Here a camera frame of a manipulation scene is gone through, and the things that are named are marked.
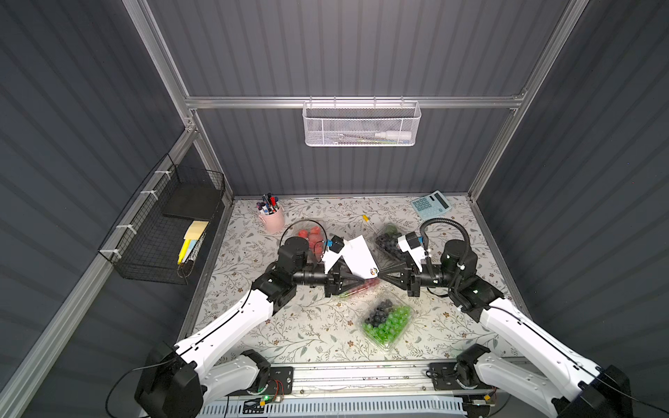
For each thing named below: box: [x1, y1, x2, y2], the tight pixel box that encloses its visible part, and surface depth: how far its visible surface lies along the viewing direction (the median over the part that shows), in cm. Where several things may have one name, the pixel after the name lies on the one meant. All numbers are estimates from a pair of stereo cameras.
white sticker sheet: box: [327, 235, 380, 280], surface depth 65 cm
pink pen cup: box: [258, 206, 285, 234], surface depth 104 cm
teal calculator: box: [411, 189, 453, 221], surface depth 117 cm
